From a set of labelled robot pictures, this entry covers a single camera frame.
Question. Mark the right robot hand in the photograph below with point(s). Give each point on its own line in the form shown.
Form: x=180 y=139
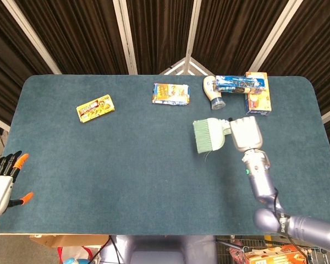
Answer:
x=246 y=133

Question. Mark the small green hand broom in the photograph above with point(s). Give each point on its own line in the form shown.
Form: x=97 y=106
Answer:
x=209 y=134

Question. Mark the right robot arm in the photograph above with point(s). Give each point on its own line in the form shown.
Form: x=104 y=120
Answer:
x=259 y=178

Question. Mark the blue yellow cracker box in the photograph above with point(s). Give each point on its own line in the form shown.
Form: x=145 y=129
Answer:
x=258 y=103

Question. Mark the long blue cookie box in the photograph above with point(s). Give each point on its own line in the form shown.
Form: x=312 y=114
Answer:
x=239 y=83

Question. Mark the white squeeze bottle clear cap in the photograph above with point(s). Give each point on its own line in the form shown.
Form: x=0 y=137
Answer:
x=209 y=86

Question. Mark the blue yellow foil snack packet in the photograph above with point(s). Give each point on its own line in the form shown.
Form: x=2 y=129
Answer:
x=170 y=94

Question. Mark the brown cardboard box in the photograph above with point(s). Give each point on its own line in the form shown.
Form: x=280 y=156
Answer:
x=71 y=240

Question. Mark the red white plastic bag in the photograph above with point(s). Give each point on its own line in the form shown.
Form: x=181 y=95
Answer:
x=77 y=253

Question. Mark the dark brown curtain panel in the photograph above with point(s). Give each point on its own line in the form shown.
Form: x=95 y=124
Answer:
x=5 y=68
x=316 y=55
x=231 y=33
x=79 y=35
x=159 y=35

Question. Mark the blue felt table cover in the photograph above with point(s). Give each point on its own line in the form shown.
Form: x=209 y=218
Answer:
x=99 y=165

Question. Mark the red snack packet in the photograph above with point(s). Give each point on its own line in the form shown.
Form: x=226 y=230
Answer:
x=235 y=251

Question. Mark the orange snack box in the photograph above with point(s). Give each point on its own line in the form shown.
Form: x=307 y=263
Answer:
x=275 y=254

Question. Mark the yellow red snack box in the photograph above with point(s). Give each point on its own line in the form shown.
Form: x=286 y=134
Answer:
x=95 y=108

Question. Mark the purple grey robot torso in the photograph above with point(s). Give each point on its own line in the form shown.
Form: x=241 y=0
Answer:
x=159 y=250

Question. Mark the white partition foot frame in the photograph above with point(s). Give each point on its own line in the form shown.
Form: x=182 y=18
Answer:
x=185 y=67

